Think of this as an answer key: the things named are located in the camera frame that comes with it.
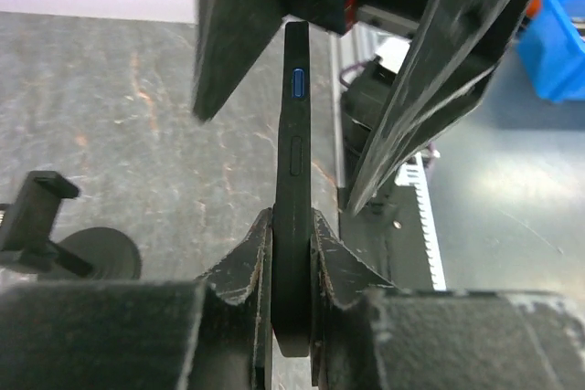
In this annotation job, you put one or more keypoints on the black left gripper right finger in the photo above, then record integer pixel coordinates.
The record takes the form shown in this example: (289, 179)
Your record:
(369, 334)

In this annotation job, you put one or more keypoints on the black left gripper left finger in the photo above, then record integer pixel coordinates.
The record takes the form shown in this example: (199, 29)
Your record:
(208, 333)

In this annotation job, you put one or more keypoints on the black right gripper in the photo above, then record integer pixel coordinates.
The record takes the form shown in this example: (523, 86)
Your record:
(457, 41)

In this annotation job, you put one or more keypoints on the black smartphone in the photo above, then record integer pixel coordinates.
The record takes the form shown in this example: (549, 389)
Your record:
(292, 223)

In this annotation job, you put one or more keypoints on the black phone stand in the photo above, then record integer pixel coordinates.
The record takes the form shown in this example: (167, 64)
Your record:
(91, 253)

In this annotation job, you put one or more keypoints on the blue plastic bin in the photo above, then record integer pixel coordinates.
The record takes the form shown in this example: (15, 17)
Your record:
(552, 51)

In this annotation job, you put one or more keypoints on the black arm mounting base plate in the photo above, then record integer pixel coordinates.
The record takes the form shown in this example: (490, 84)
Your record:
(387, 233)

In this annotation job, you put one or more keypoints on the grey slotted cable duct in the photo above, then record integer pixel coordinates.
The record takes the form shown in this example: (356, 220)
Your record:
(412, 174)

